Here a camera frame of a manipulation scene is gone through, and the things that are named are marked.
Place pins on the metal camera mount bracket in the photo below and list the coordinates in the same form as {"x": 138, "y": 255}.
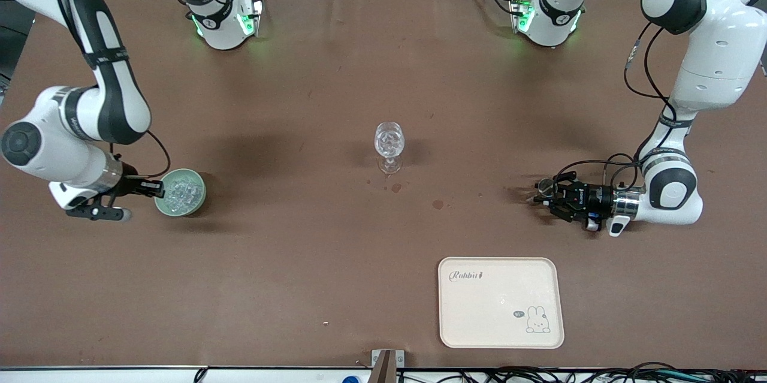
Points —
{"x": 383, "y": 368}

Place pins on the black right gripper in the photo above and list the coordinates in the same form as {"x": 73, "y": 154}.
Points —
{"x": 130, "y": 184}

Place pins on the blue cap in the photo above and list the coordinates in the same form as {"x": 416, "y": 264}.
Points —
{"x": 352, "y": 380}

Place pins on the brown table cover sheet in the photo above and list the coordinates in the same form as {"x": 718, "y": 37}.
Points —
{"x": 359, "y": 251}

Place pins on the pale green ceramic bowl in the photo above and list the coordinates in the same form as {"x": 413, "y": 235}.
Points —
{"x": 162, "y": 205}

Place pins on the clear ice cubes heap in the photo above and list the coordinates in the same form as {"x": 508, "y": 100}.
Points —
{"x": 184, "y": 196}

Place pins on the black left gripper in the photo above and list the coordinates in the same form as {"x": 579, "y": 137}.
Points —
{"x": 592, "y": 196}

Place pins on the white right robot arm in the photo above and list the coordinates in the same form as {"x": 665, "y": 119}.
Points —
{"x": 72, "y": 155}

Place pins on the cream rabbit print tray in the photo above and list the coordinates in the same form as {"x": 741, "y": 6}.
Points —
{"x": 497, "y": 305}

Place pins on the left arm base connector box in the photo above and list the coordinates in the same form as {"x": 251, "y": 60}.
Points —
{"x": 522, "y": 11}

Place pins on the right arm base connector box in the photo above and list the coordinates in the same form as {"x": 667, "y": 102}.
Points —
{"x": 251, "y": 17}

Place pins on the clear stemmed wine glass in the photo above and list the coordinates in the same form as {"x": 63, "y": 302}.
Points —
{"x": 389, "y": 140}

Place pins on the steel double jigger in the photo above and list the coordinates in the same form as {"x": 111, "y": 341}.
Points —
{"x": 545, "y": 185}

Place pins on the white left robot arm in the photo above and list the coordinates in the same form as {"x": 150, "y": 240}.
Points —
{"x": 713, "y": 53}

